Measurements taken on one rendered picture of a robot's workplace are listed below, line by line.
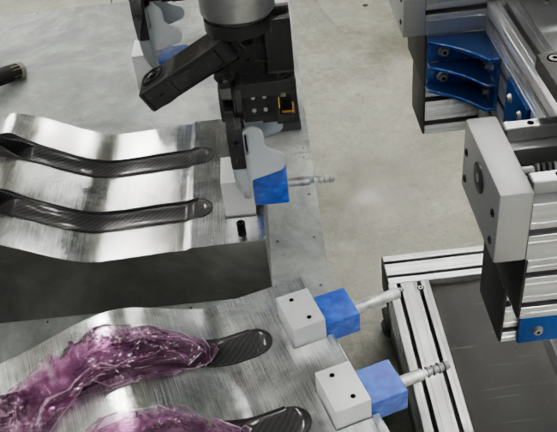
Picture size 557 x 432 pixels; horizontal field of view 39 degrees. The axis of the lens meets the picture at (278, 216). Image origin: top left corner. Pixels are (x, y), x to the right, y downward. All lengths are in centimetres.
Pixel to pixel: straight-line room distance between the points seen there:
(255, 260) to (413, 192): 149
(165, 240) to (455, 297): 97
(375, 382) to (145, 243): 32
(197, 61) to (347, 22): 251
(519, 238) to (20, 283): 56
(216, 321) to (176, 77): 26
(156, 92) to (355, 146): 177
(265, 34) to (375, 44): 233
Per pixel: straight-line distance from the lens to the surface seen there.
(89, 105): 138
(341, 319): 83
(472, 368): 164
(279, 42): 81
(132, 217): 98
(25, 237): 94
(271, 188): 91
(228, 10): 77
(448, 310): 174
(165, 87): 83
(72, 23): 167
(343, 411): 74
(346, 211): 231
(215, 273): 93
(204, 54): 81
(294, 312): 82
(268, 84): 82
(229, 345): 84
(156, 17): 111
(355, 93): 283
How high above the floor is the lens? 148
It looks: 40 degrees down
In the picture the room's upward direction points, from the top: 7 degrees counter-clockwise
